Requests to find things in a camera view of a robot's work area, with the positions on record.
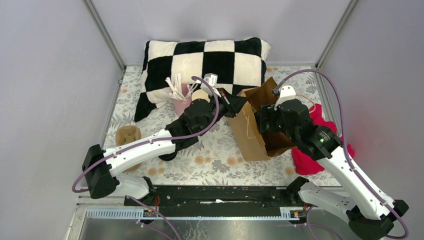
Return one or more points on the floral table mat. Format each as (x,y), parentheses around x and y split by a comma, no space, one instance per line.
(216,159)

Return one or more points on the stack of paper cups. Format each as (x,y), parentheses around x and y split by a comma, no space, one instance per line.
(200,95)

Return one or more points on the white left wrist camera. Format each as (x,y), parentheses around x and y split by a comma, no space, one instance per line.
(211,80)

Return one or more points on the white wrapped straws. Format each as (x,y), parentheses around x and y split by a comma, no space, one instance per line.
(176,88)

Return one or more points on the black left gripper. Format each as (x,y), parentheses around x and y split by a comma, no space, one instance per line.
(232,104)

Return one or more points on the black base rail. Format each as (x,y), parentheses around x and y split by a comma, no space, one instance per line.
(222,201)

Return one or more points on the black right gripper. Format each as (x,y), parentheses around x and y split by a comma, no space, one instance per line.
(267,112)

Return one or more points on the red cloth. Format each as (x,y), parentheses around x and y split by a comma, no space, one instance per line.
(311,159)

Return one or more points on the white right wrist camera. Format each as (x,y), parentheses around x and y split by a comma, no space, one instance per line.
(284,93)

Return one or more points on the black white checkered pillow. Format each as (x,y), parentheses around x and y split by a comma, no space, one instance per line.
(238,64)

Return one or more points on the pink cup holder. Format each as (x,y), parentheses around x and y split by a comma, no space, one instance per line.
(180,104)

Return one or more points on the brown paper bag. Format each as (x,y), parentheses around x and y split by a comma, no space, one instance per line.
(253,145)

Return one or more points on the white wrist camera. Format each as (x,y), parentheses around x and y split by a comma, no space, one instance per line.
(284,93)
(211,80)

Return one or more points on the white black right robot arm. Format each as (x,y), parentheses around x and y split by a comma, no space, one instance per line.
(368,211)

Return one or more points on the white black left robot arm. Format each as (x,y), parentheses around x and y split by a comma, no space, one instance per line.
(103,168)

